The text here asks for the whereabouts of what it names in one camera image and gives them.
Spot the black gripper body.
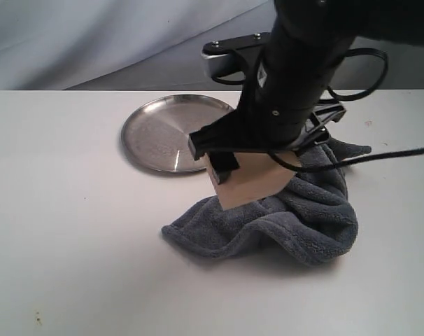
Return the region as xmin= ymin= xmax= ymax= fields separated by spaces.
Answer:
xmin=232 ymin=31 xmax=349 ymax=155

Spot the light wooden cube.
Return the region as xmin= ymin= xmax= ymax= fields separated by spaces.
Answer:
xmin=202 ymin=153 xmax=296 ymax=210

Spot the grey-blue fleece towel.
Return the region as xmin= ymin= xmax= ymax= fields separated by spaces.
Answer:
xmin=161 ymin=138 xmax=373 ymax=270

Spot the black cable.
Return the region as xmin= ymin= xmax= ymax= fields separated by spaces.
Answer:
xmin=211 ymin=47 xmax=424 ymax=173

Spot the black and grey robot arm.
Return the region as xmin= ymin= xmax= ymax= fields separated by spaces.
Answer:
xmin=189 ymin=0 xmax=424 ymax=183

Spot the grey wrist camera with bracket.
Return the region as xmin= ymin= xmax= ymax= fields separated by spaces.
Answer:
xmin=201 ymin=32 xmax=271 ymax=85

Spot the round stainless steel plate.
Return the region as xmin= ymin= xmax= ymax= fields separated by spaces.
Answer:
xmin=121 ymin=94 xmax=233 ymax=174

